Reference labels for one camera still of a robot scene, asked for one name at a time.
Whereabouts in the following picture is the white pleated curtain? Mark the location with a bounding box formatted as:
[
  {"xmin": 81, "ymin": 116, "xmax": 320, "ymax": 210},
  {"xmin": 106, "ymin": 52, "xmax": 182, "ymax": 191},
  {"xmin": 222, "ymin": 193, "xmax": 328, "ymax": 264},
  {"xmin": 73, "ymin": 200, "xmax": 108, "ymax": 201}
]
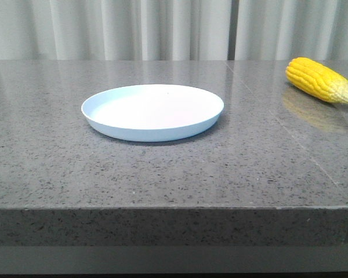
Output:
[{"xmin": 0, "ymin": 1, "xmax": 348, "ymax": 61}]

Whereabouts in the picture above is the yellow corn cob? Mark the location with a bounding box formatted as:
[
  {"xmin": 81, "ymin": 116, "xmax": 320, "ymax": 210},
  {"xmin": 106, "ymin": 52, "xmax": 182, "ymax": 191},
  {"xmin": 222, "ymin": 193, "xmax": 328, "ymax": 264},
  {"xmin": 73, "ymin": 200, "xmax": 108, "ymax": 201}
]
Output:
[{"xmin": 285, "ymin": 57, "xmax": 348, "ymax": 104}]

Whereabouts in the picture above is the light blue round plate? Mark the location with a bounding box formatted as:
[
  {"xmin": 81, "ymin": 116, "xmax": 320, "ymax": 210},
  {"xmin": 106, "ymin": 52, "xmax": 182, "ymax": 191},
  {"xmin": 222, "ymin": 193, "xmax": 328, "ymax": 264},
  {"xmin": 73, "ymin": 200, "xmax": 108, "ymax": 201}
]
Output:
[{"xmin": 81, "ymin": 84, "xmax": 224, "ymax": 142}]

